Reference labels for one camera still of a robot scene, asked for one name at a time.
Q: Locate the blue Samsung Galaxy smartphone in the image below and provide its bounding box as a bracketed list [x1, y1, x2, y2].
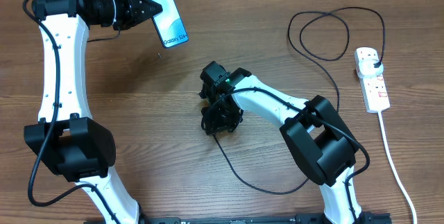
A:
[151, 0, 189, 49]

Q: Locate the black USB-C charging cable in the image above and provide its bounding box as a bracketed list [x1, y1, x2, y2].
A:
[212, 6, 386, 196]

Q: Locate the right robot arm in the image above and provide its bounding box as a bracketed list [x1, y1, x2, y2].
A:
[199, 62, 362, 223]

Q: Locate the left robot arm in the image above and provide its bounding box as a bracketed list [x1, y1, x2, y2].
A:
[22, 0, 162, 223]

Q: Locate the white charger plug adapter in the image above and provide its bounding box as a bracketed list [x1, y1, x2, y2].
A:
[357, 60, 384, 79]

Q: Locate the white power strip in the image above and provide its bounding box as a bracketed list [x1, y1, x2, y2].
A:
[354, 47, 390, 113]

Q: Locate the white power strip cord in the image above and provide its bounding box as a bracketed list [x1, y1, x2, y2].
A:
[377, 110, 418, 224]

